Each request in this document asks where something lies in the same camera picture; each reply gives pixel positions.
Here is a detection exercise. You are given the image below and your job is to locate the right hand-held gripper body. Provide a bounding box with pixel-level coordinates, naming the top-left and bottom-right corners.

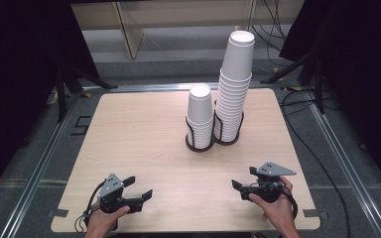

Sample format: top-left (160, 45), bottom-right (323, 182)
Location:
top-left (240, 161), bottom-right (298, 204)

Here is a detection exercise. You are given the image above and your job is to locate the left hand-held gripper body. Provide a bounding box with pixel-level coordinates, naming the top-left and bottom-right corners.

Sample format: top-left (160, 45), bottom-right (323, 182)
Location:
top-left (97, 173), bottom-right (144, 214)

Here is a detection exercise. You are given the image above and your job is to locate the black double cup holder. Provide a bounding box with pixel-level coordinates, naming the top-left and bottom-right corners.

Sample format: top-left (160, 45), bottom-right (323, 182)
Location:
top-left (185, 98), bottom-right (246, 154)

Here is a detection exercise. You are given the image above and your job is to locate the short stack of white cups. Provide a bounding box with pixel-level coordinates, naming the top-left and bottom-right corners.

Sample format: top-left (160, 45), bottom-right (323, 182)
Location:
top-left (186, 83), bottom-right (215, 150)

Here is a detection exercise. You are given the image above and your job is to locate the tall stack of white cups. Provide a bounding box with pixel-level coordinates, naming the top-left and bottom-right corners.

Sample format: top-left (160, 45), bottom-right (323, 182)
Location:
top-left (213, 30), bottom-right (256, 144)

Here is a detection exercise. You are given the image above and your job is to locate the person's left hand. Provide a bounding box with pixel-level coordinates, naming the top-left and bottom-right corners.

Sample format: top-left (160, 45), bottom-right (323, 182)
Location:
top-left (84, 205), bottom-right (131, 238)

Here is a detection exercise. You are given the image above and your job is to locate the person's right hand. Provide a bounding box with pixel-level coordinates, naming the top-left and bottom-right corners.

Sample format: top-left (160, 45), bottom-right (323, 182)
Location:
top-left (248, 177), bottom-right (299, 231)

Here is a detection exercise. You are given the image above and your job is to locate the black metal stand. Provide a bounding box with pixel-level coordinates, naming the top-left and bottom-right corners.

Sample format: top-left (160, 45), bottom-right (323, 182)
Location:
top-left (260, 49), bottom-right (327, 115)
top-left (54, 60), bottom-right (119, 123)

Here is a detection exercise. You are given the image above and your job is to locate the dark curtain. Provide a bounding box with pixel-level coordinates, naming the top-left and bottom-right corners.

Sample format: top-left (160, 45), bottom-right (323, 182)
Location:
top-left (279, 0), bottom-right (381, 199)
top-left (0, 0), bottom-right (101, 206)

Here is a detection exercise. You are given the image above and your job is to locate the beige wooden desk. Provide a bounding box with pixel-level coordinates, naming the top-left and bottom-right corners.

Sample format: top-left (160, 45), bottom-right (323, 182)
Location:
top-left (70, 0), bottom-right (306, 60)

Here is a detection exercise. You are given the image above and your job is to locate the left hand-held gripper cable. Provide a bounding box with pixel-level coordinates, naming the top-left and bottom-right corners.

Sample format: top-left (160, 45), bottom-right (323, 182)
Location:
top-left (73, 179), bottom-right (109, 234)

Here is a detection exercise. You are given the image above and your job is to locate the hand-held gripper cable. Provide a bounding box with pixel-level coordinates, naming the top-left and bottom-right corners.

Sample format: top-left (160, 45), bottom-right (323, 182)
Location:
top-left (279, 183), bottom-right (300, 221)
top-left (73, 179), bottom-right (109, 234)

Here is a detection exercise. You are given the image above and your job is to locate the right hand-held gripper cable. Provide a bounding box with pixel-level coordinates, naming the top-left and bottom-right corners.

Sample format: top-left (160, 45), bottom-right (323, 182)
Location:
top-left (279, 183), bottom-right (300, 221)

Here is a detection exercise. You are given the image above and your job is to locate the long black floor cable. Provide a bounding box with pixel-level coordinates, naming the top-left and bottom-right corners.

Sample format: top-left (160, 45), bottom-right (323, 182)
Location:
top-left (280, 88), bottom-right (352, 238)

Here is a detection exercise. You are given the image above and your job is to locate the metal floor rail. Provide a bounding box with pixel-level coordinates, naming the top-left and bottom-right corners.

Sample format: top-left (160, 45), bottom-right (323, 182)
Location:
top-left (80, 81), bottom-right (257, 93)
top-left (0, 92), bottom-right (80, 238)
top-left (306, 91), bottom-right (381, 238)

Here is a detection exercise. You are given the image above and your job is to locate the bundle of black cables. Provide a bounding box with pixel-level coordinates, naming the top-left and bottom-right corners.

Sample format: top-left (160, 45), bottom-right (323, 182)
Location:
top-left (251, 0), bottom-right (291, 68)

